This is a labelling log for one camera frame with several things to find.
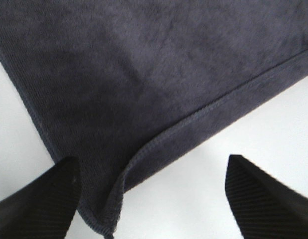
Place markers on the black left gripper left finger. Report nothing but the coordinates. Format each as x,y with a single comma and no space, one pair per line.
44,208

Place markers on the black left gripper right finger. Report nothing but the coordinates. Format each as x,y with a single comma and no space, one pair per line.
263,207

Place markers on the dark grey towel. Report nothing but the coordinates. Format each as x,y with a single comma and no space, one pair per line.
129,86

